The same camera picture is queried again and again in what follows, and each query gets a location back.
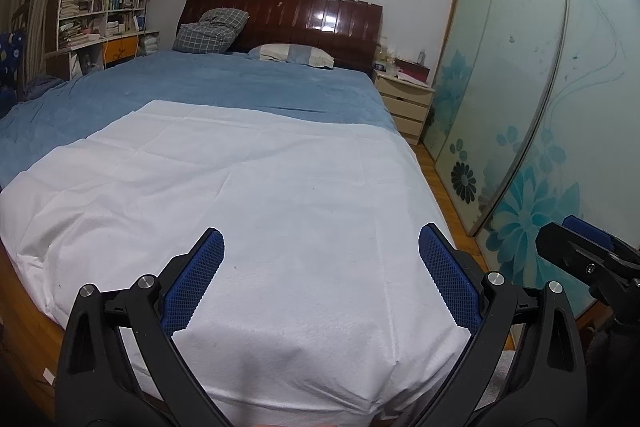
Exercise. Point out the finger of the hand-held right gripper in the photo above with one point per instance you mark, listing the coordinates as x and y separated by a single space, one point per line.
587 227
565 252

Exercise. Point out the wooden bed frame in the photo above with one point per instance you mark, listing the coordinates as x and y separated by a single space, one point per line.
25 322

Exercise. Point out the red box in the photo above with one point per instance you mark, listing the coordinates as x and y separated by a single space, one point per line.
415 69

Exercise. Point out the white cloth sheet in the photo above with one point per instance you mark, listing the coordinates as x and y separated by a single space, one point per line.
250 232

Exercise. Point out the blue bedsheet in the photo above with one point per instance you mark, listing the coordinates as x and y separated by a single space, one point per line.
200 87

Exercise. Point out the blue white pillow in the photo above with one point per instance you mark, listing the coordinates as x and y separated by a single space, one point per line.
290 54

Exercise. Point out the grey cloth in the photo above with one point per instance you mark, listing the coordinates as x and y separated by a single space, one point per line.
42 86

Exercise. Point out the orange desk drawer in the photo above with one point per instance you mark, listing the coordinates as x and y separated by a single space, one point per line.
120 49

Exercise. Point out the stack of white papers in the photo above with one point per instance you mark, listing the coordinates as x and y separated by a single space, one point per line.
148 44

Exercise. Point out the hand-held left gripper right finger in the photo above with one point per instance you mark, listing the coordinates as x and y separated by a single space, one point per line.
447 277

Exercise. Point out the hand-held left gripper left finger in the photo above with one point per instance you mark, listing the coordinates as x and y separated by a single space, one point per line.
197 277

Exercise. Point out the beige nightstand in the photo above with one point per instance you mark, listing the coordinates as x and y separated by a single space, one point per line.
405 107

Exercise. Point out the glass sliding wardrobe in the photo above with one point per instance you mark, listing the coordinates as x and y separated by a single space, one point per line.
540 82

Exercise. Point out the grey plaid pillow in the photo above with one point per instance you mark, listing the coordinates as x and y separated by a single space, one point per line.
210 32

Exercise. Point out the dark wooden headboard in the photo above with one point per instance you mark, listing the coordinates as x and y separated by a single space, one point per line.
300 17

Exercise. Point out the blue printed chair cover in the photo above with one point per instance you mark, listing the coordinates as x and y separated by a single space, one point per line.
10 67

